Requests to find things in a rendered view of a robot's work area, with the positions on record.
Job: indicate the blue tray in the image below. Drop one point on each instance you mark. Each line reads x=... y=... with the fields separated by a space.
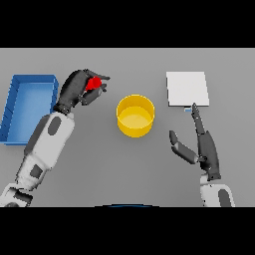
x=28 y=108

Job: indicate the pale square measuring scale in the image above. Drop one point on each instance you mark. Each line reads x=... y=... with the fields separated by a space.
x=187 y=88

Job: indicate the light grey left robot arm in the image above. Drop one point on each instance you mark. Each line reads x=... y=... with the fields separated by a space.
x=42 y=150

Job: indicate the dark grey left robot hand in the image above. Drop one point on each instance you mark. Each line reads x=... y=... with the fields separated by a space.
x=73 y=87

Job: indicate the red beaker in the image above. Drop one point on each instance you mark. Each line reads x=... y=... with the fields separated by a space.
x=94 y=83

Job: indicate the yellow bowl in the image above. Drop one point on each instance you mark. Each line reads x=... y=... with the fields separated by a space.
x=135 y=115

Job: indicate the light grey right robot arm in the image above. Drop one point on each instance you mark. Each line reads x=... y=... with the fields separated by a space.
x=215 y=195

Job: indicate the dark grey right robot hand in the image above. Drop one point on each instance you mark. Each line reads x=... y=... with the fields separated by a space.
x=207 y=149

